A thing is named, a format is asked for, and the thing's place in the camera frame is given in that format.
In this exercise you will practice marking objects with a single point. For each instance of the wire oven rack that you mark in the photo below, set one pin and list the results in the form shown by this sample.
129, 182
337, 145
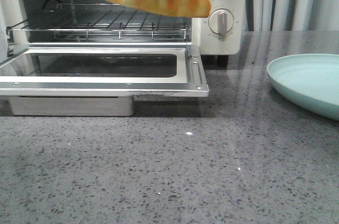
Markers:
100, 23

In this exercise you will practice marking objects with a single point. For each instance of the lower oven knob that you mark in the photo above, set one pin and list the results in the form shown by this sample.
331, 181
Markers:
221, 21

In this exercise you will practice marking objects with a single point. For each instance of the glass oven door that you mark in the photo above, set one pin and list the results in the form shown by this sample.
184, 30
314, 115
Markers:
103, 71

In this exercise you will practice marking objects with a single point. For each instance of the light green round plate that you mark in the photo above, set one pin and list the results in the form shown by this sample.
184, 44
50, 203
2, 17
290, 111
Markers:
308, 80

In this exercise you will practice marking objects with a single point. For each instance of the grey curtain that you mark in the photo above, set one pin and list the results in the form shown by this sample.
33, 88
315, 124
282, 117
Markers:
291, 15

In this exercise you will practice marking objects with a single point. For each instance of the white toaster oven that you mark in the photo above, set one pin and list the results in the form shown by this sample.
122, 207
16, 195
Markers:
207, 43

